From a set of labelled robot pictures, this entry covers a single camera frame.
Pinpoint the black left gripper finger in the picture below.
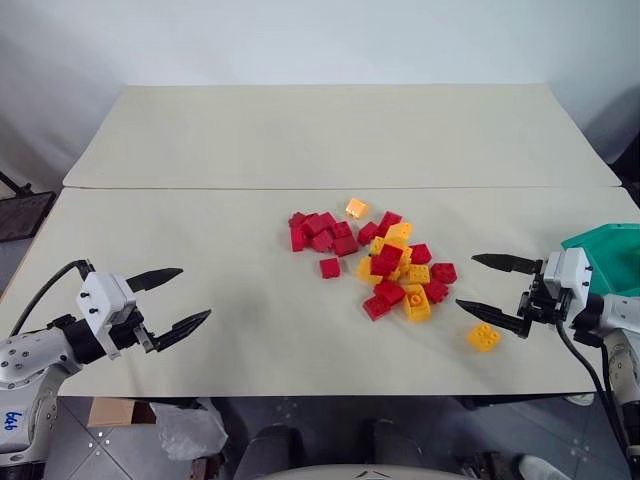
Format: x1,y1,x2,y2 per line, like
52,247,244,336
124,267,185,293
149,308,213,354

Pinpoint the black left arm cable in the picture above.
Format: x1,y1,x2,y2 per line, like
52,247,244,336
9,258,96,337

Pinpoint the clear plastic bag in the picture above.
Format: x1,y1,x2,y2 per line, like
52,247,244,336
151,399,228,462

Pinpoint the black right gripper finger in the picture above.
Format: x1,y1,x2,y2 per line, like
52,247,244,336
455,298,533,341
471,253,544,275

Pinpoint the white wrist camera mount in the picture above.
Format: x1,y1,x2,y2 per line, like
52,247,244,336
75,272,138,359
542,247,594,322

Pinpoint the black stand leg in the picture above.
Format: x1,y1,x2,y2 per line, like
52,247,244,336
0,169,32,195

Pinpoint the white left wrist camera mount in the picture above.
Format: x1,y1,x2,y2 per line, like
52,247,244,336
75,272,138,359

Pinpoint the dark rounded shape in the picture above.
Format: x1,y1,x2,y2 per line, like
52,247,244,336
246,423,304,472

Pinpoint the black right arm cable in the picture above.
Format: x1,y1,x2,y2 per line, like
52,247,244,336
554,319,632,454

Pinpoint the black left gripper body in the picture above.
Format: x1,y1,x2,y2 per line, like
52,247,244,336
106,301,161,357

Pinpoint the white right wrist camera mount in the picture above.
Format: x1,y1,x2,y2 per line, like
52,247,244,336
542,247,594,322

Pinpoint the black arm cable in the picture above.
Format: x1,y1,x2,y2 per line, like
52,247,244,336
9,258,96,337
554,319,632,454

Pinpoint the brown cardboard box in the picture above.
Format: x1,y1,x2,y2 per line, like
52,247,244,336
88,398,157,429

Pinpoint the green plastic bin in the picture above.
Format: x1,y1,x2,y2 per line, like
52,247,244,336
560,223,640,297

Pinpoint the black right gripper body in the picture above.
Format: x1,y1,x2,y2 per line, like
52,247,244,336
517,259,574,326

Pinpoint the beige table cover sheet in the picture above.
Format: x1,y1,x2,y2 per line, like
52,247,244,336
0,186,640,399
60,83,623,190

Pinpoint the black mesh panel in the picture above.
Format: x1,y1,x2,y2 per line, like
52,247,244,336
0,191,57,245

